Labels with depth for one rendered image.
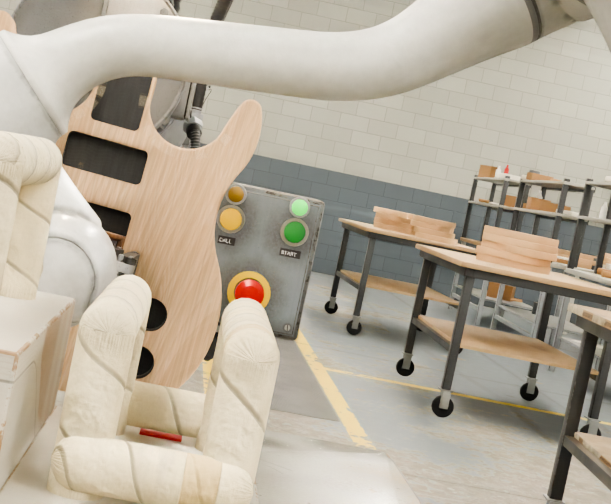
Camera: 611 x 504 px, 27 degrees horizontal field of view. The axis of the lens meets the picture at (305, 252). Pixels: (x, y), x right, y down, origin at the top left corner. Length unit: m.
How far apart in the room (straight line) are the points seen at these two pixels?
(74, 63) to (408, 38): 0.29
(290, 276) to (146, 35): 0.72
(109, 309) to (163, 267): 0.74
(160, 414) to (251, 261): 0.87
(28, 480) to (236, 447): 0.12
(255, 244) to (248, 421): 1.05
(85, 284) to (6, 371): 0.36
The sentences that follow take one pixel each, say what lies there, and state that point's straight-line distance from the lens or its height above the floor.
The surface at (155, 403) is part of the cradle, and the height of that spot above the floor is 0.97.
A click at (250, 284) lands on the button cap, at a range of 1.71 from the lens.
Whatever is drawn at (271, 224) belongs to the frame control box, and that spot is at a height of 1.07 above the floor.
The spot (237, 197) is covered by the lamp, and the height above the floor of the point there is 1.10.
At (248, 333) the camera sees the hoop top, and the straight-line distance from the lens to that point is 0.70.
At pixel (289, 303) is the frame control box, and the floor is 0.97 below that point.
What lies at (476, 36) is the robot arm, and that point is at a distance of 1.13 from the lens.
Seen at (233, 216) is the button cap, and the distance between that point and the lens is 1.73.
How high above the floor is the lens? 1.14
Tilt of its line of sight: 3 degrees down
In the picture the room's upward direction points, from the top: 12 degrees clockwise
